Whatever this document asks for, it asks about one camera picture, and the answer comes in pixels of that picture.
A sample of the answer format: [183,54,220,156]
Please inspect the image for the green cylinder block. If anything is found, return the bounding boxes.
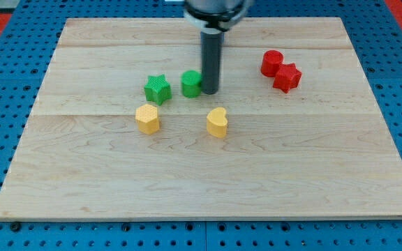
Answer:
[181,70,202,98]

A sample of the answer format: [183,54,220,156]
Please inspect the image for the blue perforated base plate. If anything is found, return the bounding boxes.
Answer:
[0,0,402,250]

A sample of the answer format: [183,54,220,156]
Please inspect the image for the red cylinder block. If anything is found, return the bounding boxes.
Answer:
[260,50,284,77]

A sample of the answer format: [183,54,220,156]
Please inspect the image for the red star block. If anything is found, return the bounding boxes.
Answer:
[273,63,302,93]

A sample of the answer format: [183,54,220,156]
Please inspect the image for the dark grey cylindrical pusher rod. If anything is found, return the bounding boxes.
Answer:
[201,32,223,95]

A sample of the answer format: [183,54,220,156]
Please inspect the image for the yellow heart block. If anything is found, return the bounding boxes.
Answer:
[207,107,228,138]

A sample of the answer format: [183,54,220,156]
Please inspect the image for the green star block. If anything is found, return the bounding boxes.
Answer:
[144,75,172,106]

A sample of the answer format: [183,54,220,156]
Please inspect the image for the yellow hexagon block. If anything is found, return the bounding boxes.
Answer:
[135,104,160,135]

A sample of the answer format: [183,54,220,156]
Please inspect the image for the light wooden board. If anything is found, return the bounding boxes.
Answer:
[0,17,402,222]

